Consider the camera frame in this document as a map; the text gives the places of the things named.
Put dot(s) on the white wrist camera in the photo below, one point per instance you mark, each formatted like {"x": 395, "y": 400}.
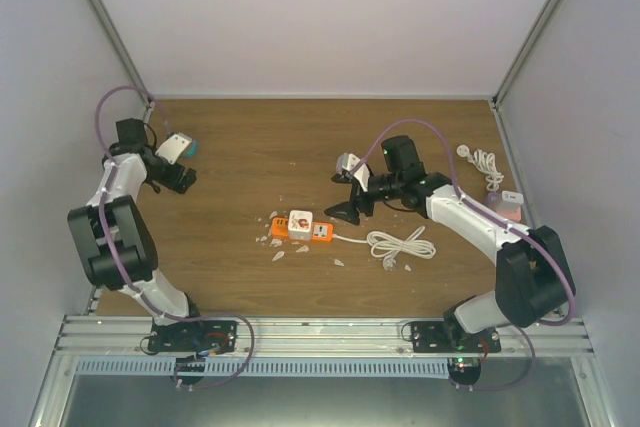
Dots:
{"x": 173, "y": 147}
{"x": 355, "y": 168}

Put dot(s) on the aluminium rail frame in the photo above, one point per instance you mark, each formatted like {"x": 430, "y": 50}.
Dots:
{"x": 265, "y": 337}

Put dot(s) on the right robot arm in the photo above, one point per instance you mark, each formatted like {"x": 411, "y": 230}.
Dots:
{"x": 532, "y": 273}

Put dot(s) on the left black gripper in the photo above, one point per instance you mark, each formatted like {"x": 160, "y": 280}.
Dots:
{"x": 185, "y": 181}

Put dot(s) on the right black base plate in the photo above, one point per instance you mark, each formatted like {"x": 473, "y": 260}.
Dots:
{"x": 430, "y": 336}

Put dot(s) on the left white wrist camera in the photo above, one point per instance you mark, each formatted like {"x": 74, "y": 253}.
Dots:
{"x": 173, "y": 147}

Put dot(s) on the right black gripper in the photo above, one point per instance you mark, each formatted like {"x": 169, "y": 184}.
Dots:
{"x": 347, "y": 207}

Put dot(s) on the white tiger charger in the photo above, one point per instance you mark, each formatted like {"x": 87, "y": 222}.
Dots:
{"x": 300, "y": 225}

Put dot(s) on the orange power strip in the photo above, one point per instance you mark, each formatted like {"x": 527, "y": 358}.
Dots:
{"x": 315, "y": 232}

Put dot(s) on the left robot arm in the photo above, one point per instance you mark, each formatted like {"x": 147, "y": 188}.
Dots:
{"x": 114, "y": 244}

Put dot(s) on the grey slotted cable duct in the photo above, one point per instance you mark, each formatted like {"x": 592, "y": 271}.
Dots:
{"x": 276, "y": 367}

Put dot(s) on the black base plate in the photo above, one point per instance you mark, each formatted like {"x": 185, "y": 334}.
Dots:
{"x": 202, "y": 338}
{"x": 430, "y": 336}

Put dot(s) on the blue plug adapter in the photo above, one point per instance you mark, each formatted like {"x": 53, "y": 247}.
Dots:
{"x": 192, "y": 150}

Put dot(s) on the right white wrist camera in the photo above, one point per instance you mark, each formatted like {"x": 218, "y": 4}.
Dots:
{"x": 355, "y": 168}

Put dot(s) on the purple power strip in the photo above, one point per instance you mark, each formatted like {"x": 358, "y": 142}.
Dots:
{"x": 493, "y": 199}

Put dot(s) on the pink white charger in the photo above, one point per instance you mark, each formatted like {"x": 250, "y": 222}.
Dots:
{"x": 509, "y": 204}

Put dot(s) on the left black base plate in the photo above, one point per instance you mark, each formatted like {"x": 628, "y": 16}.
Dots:
{"x": 202, "y": 338}

